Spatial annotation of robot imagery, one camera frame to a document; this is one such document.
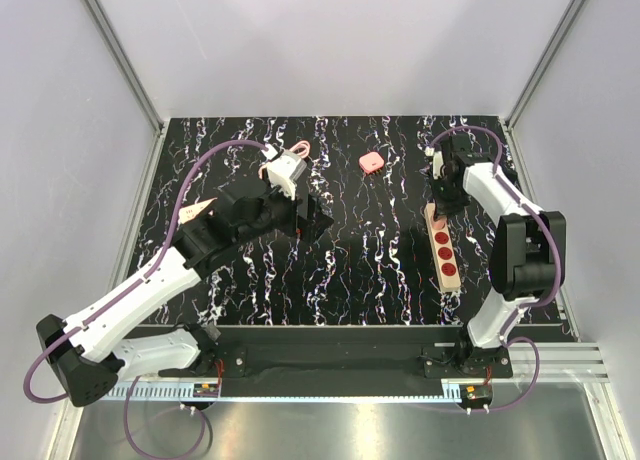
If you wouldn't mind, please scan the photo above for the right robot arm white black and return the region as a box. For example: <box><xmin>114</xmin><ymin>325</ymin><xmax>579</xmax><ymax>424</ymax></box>
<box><xmin>425</xmin><ymin>126</ymin><xmax>566</xmax><ymax>377</ymax></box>

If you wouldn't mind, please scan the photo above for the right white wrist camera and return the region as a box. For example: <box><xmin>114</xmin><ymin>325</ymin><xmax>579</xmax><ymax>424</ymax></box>
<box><xmin>426</xmin><ymin>147</ymin><xmax>446</xmax><ymax>179</ymax></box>

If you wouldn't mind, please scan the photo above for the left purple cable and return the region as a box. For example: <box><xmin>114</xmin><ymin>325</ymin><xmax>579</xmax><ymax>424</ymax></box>
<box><xmin>23</xmin><ymin>139</ymin><xmax>276</xmax><ymax>454</ymax></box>

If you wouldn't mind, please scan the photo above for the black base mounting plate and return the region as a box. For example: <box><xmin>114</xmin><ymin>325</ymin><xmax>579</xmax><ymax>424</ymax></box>
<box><xmin>160</xmin><ymin>326</ymin><xmax>512</xmax><ymax>380</ymax></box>

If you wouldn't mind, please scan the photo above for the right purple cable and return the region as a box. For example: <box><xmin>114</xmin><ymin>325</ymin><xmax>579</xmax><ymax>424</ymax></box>
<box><xmin>429</xmin><ymin>124</ymin><xmax>562</xmax><ymax>414</ymax></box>

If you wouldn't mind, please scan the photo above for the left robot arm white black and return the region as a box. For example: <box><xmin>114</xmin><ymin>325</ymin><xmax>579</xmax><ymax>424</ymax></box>
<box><xmin>36</xmin><ymin>177</ymin><xmax>333</xmax><ymax>407</ymax></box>

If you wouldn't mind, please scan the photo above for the pink coiled cord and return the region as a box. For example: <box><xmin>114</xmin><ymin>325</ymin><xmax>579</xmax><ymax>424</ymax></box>
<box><xmin>257</xmin><ymin>139</ymin><xmax>312</xmax><ymax>177</ymax></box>

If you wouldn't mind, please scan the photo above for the purple cable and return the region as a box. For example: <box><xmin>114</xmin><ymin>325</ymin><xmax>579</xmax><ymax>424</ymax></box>
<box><xmin>429</xmin><ymin>124</ymin><xmax>562</xmax><ymax>414</ymax></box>
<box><xmin>23</xmin><ymin>139</ymin><xmax>276</xmax><ymax>454</ymax></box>

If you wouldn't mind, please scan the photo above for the grey slotted cable duct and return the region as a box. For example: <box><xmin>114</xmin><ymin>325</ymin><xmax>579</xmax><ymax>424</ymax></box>
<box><xmin>103</xmin><ymin>381</ymin><xmax>221</xmax><ymax>402</ymax></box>

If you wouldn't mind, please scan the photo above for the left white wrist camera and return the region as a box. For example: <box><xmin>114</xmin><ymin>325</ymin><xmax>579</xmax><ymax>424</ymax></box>
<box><xmin>258</xmin><ymin>140</ymin><xmax>311</xmax><ymax>200</ymax></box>

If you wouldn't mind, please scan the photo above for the wooden red socket power strip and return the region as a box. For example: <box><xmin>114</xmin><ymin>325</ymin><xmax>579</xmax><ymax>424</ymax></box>
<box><xmin>424</xmin><ymin>203</ymin><xmax>461</xmax><ymax>293</ymax></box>

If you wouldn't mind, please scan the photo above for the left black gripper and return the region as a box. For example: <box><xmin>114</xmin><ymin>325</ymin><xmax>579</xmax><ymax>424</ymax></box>
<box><xmin>236</xmin><ymin>169</ymin><xmax>334</xmax><ymax>246</ymax></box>

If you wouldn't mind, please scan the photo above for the pink square charger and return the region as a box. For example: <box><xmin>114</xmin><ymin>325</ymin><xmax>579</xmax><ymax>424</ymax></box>
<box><xmin>358</xmin><ymin>151</ymin><xmax>385</xmax><ymax>175</ymax></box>

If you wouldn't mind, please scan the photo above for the pink plug adapter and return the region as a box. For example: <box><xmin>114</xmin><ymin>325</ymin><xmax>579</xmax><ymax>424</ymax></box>
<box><xmin>432</xmin><ymin>218</ymin><xmax>447</xmax><ymax>230</ymax></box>

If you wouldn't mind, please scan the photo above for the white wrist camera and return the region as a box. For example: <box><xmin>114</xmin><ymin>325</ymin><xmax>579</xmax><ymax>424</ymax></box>
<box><xmin>426</xmin><ymin>147</ymin><xmax>446</xmax><ymax>179</ymax></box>
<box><xmin>258</xmin><ymin>140</ymin><xmax>311</xmax><ymax>200</ymax></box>

